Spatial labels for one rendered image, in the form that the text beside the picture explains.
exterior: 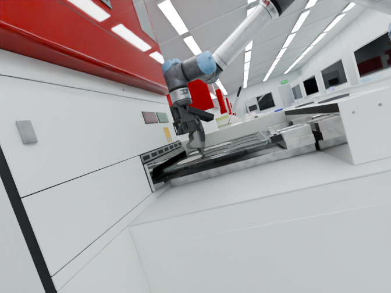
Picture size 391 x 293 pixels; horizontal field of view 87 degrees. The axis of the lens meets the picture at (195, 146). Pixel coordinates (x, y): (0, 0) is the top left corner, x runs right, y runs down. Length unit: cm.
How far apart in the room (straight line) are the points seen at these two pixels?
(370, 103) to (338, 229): 26
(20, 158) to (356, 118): 62
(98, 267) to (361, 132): 59
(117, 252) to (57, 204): 18
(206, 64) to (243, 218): 50
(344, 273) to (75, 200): 55
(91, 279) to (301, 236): 41
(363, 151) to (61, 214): 60
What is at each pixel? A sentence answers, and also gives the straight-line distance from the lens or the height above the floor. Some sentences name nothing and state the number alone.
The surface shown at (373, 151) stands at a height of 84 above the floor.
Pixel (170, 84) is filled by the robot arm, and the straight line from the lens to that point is 78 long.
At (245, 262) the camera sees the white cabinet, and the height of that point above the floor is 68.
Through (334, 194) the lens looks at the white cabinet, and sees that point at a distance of 49.
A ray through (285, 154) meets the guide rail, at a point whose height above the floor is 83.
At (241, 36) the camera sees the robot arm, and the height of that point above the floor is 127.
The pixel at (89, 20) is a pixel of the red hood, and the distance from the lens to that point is 66.
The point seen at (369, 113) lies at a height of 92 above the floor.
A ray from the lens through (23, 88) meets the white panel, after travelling 48.
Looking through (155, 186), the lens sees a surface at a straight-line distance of 69.
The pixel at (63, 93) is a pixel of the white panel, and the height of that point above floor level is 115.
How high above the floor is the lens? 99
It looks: 4 degrees down
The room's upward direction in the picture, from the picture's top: 18 degrees counter-clockwise
